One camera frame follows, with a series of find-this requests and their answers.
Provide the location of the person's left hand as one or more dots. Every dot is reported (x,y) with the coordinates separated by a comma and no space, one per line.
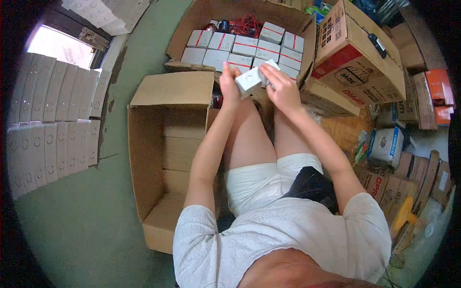
(228,91)

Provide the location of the person's right hand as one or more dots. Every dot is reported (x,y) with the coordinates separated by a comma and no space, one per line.
(286,93)

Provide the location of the person's right fingers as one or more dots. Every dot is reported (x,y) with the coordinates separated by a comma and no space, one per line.
(272,73)

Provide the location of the person's left fingers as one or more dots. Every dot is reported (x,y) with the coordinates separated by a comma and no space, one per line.
(227,72)

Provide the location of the small white box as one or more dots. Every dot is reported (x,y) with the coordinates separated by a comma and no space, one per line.
(248,81)

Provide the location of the group of red-striped white boxes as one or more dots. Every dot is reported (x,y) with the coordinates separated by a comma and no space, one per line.
(245,48)

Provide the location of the red and black part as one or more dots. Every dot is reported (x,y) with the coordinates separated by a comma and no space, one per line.
(217,102)

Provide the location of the large open cardboard carton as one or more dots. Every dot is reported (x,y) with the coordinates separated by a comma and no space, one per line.
(201,25)

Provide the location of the person's legs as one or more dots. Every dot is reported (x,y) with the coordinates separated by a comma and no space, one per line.
(252,144)

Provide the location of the printed carton with red label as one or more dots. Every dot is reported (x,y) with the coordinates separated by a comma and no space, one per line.
(360,72)

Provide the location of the empty cardboard carton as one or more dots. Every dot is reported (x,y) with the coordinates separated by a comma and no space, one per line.
(162,144)

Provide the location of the pile of flat white cartons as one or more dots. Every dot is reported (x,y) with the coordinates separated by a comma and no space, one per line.
(108,12)

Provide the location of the white and blue packet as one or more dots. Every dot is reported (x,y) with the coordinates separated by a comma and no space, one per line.
(385,145)

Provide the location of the brown cardboard boxes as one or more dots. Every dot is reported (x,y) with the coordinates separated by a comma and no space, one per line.
(414,104)

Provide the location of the person's body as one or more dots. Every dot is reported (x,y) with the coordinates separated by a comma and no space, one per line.
(281,237)

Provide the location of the stack of brown printed cartons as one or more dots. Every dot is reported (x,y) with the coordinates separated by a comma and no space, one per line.
(396,183)

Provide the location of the orange boxes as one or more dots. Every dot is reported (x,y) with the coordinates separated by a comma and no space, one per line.
(440,90)

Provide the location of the bright window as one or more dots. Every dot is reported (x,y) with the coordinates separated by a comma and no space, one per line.
(59,46)

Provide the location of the stack of long white cartons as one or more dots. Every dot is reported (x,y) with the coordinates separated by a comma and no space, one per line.
(54,122)

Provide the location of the yellow plastic object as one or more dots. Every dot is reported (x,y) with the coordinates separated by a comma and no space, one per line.
(405,212)

